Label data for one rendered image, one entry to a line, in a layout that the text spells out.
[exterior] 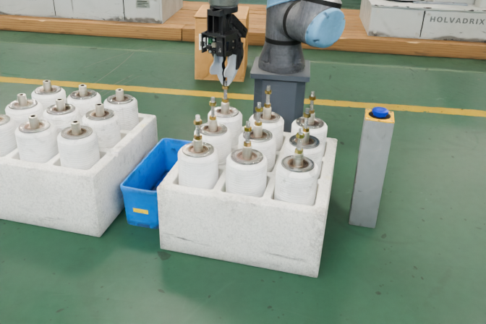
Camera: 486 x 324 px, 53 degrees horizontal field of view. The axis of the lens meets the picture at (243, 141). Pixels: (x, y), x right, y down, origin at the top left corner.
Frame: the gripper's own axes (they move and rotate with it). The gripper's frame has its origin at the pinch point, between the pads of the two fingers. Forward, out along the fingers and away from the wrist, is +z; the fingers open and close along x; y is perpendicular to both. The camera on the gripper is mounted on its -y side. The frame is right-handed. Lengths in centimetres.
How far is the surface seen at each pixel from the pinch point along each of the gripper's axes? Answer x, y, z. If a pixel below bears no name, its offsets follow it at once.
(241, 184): 18.4, 25.4, 13.8
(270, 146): 18.7, 10.8, 10.6
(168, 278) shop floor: 8, 40, 34
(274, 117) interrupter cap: 13.4, -2.9, 9.2
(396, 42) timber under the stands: 13, -178, 28
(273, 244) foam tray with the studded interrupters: 27.3, 26.2, 26.9
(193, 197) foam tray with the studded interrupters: 8.8, 30.8, 17.6
